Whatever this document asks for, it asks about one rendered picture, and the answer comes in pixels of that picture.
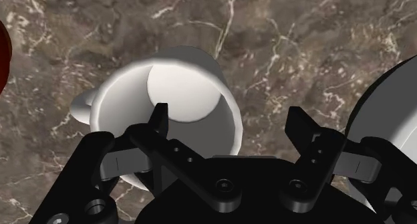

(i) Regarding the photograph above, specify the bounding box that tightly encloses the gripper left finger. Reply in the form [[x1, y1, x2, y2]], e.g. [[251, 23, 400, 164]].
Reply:
[[28, 102, 243, 224]]

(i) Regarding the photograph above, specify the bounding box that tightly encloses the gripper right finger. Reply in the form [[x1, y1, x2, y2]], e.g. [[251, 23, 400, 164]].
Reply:
[[279, 106, 417, 224]]

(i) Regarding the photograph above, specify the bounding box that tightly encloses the white mug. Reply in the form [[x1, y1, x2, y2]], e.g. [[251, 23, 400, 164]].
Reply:
[[69, 45, 244, 191]]

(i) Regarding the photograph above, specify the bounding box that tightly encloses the dark red round object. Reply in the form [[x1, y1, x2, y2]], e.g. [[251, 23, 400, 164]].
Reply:
[[0, 19, 13, 96]]

